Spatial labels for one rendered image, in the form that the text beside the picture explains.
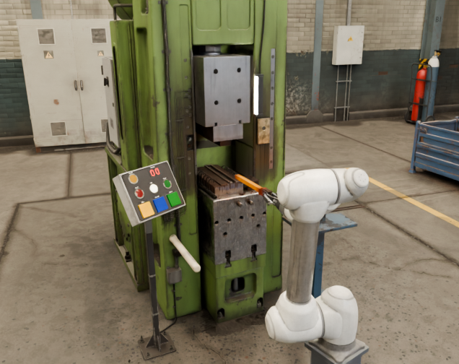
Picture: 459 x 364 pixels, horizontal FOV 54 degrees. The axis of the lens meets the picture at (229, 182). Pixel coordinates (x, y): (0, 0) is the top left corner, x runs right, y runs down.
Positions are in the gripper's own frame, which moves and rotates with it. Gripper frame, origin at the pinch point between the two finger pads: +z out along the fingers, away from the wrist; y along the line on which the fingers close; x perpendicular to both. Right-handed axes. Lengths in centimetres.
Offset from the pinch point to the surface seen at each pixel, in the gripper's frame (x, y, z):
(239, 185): -10.7, 4.5, 43.9
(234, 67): 63, 1, 45
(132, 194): 2, -68, 22
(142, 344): -106, -66, 39
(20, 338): -108, -138, 81
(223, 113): 37, -6, 44
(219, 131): 26, -9, 44
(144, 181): 6, -60, 29
